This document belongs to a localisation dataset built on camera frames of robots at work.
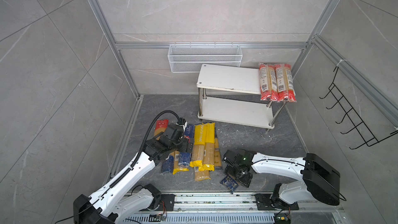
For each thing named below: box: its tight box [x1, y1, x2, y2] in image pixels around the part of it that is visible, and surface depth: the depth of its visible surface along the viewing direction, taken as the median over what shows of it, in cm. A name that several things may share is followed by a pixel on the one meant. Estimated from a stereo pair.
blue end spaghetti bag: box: [219, 174, 239, 195], surface depth 78 cm
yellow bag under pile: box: [193, 166, 212, 182], surface depth 81 cm
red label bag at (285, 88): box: [274, 63, 297, 103], surface depth 75 cm
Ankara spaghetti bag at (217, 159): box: [214, 136, 223, 171], surface depth 85 cm
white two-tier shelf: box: [196, 63, 287, 130], surface depth 88 cm
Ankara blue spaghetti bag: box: [162, 153, 175, 174], surface depth 85 cm
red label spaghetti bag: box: [258, 62, 279, 102], surface depth 75 cm
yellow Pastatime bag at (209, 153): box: [198, 122, 216, 172], surface depth 87 cm
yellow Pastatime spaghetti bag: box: [189, 123, 207, 168], surface depth 88 cm
